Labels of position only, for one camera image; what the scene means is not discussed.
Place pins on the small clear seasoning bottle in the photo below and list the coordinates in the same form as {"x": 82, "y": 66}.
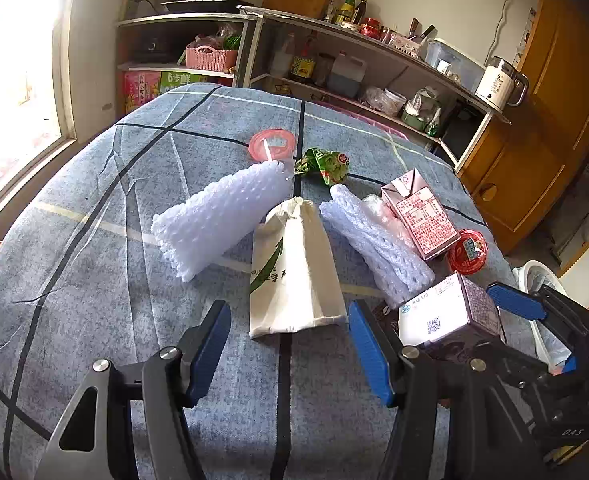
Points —
{"x": 332, "y": 10}

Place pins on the silver food bag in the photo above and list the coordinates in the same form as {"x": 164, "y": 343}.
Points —
{"x": 427, "y": 105}

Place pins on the narrow white foam fruit net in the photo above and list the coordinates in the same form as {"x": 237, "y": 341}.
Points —
{"x": 374, "y": 245}

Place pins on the pink and white milk carton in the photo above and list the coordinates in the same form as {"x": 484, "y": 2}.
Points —
{"x": 449, "y": 310}

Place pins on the white plastic jar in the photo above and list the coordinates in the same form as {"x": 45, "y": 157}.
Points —
{"x": 394, "y": 102}

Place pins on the knotted clear plastic bag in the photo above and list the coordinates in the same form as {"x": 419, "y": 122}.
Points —
{"x": 375, "y": 97}

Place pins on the white trash bin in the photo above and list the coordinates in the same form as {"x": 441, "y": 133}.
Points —
{"x": 530, "y": 271}

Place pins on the colourful printed cardboard box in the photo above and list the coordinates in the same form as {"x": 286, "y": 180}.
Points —
{"x": 164, "y": 87}

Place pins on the green capped sauce bottle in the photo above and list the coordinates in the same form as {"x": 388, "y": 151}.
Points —
{"x": 345, "y": 10}

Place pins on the wide white foam fruit net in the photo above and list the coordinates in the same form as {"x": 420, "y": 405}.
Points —
{"x": 214, "y": 220}

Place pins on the yellow label soy sauce bottle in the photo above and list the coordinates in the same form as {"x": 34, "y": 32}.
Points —
{"x": 303, "y": 65}

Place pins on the long metal shelf rack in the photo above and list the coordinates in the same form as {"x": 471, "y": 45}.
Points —
{"x": 354, "y": 42}

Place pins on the red jelly cup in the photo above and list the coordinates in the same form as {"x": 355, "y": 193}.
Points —
{"x": 467, "y": 255}

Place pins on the pink storage box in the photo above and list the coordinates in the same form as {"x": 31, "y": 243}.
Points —
{"x": 364, "y": 117}

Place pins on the dark sauce bottle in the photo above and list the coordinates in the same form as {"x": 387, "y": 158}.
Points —
{"x": 361, "y": 10}

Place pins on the black induction cooker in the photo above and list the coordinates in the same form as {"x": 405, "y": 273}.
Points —
{"x": 199, "y": 6}

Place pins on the small metal shelf rack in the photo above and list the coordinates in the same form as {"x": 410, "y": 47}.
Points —
{"x": 184, "y": 20}

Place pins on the red plastic cup lid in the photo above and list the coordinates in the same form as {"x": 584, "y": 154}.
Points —
{"x": 279, "y": 141}

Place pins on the pink utensil box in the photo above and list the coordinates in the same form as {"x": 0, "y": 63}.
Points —
{"x": 405, "y": 42}

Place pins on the wooden cabinet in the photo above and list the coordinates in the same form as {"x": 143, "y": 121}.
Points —
{"x": 549, "y": 125}

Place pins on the red tin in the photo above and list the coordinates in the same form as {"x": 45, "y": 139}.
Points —
{"x": 371, "y": 26}

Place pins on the beige paper bag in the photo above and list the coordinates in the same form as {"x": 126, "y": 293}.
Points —
{"x": 294, "y": 280}

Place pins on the clear bin liner bag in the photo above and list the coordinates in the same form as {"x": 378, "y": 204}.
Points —
{"x": 538, "y": 282}

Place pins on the white straw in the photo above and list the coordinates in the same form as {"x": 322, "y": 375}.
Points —
{"x": 267, "y": 151}

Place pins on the white electric kettle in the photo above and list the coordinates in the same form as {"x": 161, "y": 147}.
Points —
{"x": 496, "y": 82}

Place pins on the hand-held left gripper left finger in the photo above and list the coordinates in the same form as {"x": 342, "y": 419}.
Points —
{"x": 209, "y": 350}

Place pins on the clear oil bottle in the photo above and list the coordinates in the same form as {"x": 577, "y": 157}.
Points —
{"x": 282, "y": 57}

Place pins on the clear plastic storage container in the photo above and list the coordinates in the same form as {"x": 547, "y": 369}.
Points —
{"x": 454, "y": 65}

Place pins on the black cooking pot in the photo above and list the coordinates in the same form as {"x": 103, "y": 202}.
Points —
{"x": 152, "y": 49}

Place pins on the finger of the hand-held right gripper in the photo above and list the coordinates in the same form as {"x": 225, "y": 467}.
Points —
{"x": 454, "y": 351}
{"x": 516, "y": 300}

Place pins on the pink plastic basket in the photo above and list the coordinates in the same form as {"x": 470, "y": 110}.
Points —
{"x": 210, "y": 58}

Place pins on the window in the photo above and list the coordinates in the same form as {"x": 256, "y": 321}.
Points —
{"x": 14, "y": 75}

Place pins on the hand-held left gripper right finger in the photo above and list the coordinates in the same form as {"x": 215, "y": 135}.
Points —
{"x": 369, "y": 355}

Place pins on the green snack wrapper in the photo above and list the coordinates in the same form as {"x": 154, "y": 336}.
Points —
{"x": 327, "y": 165}

